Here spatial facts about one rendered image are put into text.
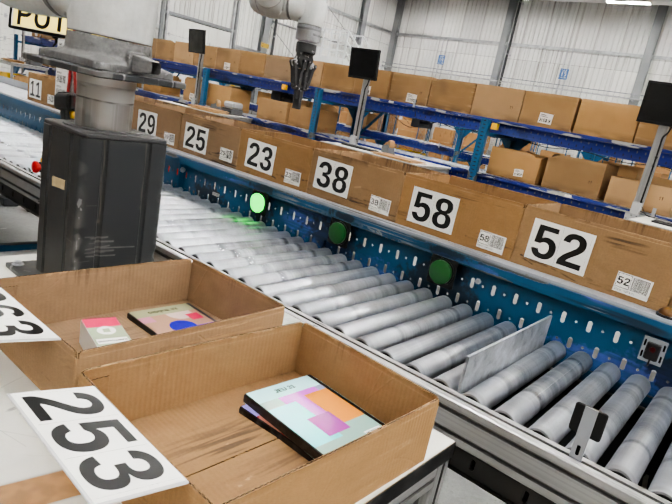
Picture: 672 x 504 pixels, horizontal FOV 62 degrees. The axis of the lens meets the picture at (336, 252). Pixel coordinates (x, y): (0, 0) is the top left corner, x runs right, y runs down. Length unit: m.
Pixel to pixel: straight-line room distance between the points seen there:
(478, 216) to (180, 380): 1.05
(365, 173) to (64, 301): 1.08
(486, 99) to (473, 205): 5.08
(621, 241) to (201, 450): 1.11
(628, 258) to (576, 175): 4.50
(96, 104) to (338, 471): 0.82
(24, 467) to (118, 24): 0.75
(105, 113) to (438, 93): 6.00
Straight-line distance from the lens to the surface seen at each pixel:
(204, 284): 1.17
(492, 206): 1.62
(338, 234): 1.81
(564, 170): 6.03
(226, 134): 2.33
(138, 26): 1.17
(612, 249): 1.52
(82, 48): 1.16
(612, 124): 6.21
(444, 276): 1.61
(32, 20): 2.35
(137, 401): 0.81
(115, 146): 1.15
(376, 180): 1.81
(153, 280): 1.16
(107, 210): 1.17
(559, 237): 1.55
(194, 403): 0.86
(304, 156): 2.01
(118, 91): 1.18
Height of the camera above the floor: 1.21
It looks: 15 degrees down
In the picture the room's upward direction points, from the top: 11 degrees clockwise
